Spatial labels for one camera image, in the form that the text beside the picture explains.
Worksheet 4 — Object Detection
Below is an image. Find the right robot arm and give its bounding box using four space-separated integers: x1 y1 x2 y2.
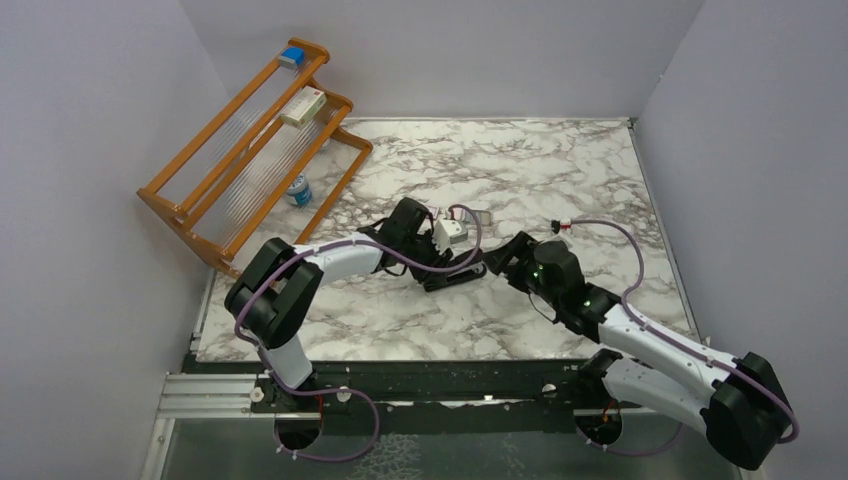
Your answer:
483 232 800 470

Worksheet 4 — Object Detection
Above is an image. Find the black stapler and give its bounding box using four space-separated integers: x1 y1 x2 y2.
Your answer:
421 262 487 292

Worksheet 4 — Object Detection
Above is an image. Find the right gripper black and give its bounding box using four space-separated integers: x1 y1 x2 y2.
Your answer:
481 230 563 310

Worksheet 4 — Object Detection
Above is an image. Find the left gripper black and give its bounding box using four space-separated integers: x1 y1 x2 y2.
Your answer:
399 228 452 285

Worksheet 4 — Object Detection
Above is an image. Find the blue grey eraser block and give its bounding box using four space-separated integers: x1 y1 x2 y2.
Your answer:
276 46 306 72

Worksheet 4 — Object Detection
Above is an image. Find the white red box on shelf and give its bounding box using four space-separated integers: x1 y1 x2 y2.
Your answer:
279 86 326 128

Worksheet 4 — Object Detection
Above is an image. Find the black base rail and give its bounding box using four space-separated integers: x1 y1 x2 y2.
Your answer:
158 356 639 440

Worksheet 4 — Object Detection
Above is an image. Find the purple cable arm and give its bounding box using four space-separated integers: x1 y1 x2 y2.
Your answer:
233 203 485 463
563 218 801 458

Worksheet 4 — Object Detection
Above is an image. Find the orange wooden shelf rack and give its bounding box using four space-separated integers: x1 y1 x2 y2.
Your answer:
137 37 373 278

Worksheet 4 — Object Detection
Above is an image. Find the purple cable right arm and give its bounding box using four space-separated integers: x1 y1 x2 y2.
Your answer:
563 218 801 458

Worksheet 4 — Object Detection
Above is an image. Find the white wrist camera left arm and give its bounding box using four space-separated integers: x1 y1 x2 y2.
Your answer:
432 219 468 252

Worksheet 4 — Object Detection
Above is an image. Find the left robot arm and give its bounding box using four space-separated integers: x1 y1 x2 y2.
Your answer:
224 198 467 411

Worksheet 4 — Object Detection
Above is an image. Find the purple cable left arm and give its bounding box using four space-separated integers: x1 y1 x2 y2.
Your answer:
233 203 485 463

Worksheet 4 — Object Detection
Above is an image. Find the blue white jar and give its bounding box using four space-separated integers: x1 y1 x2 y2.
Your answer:
284 174 312 207

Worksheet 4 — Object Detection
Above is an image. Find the silver staple strip tray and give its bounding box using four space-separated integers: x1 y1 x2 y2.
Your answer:
474 210 493 226

